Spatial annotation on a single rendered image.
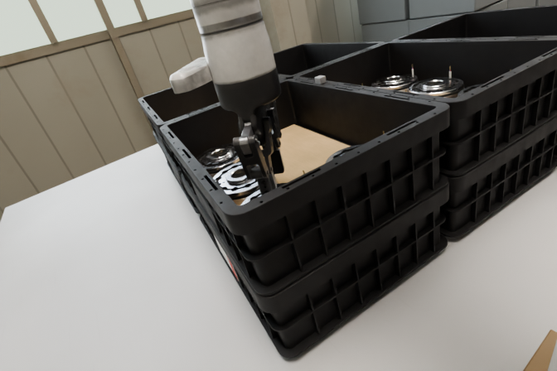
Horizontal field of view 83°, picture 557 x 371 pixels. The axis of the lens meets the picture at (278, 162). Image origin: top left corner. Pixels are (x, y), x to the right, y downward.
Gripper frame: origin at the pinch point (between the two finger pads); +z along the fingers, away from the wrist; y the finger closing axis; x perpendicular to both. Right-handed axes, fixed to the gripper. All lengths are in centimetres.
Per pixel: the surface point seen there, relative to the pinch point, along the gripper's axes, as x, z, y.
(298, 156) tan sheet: -1.3, 5.4, 14.7
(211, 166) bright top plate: 13.5, 2.7, 9.9
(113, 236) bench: 45, 19, 12
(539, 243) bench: -35.1, 17.5, 2.1
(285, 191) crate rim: -4.6, -5.3, -12.0
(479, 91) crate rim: -27.1, -5.3, 5.8
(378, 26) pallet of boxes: -41, 21, 243
